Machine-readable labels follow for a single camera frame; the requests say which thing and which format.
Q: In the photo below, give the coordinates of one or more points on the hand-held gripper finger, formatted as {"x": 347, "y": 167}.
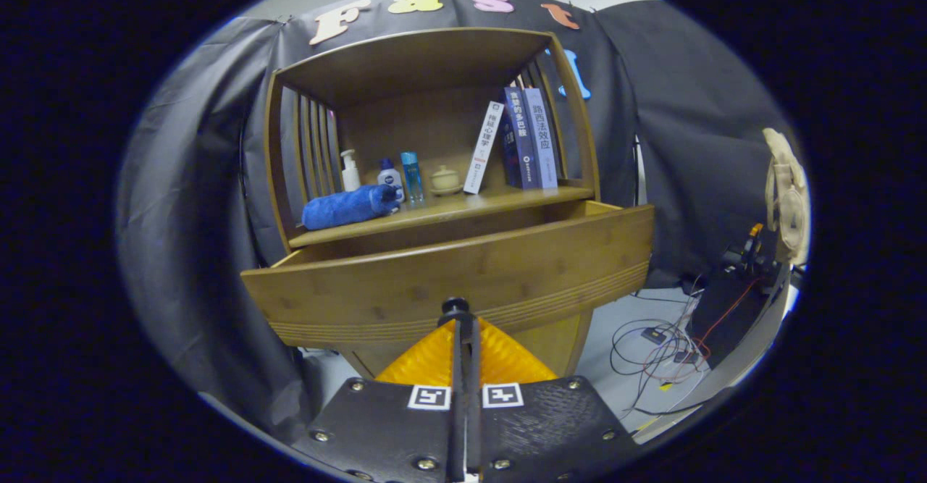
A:
{"x": 474, "y": 396}
{"x": 458, "y": 396}

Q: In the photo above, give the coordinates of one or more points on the wooden countertop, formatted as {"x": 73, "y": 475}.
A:
{"x": 463, "y": 208}

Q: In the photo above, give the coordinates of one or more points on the wooden cabinet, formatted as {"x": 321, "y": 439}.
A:
{"x": 434, "y": 121}

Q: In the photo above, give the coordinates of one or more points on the cream lidded teacup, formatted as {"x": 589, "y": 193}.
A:
{"x": 445, "y": 180}

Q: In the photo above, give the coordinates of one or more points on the blue folded towel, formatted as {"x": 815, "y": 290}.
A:
{"x": 344, "y": 208}

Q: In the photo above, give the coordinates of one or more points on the clear blue bottle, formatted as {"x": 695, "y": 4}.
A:
{"x": 413, "y": 179}

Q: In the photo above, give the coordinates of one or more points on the white bottle with blue cap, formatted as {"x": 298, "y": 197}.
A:
{"x": 389, "y": 177}

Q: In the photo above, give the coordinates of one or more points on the white pump bottle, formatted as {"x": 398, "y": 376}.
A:
{"x": 351, "y": 177}

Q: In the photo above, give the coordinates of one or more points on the white book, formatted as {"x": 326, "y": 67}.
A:
{"x": 484, "y": 150}

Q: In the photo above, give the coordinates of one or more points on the dark blue book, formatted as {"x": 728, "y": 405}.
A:
{"x": 523, "y": 143}

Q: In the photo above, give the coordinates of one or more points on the pale grey-blue book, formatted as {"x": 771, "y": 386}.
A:
{"x": 543, "y": 143}

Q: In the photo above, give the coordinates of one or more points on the black device with orange part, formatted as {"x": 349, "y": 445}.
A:
{"x": 746, "y": 255}

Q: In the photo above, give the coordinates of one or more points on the beige cloth bag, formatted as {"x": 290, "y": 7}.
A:
{"x": 786, "y": 193}

